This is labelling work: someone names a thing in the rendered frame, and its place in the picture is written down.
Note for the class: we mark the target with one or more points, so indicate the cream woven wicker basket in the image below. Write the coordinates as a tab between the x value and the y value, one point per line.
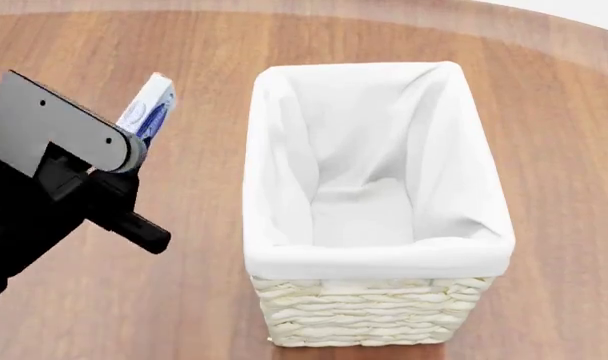
374	315

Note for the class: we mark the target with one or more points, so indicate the white blue cream cheese box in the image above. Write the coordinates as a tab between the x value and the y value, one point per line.
150	103

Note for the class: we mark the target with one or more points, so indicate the grey left gripper finger plate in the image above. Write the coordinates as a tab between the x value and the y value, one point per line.
49	116

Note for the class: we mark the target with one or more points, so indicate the white lined wicker basket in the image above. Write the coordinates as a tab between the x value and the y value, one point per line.
364	161

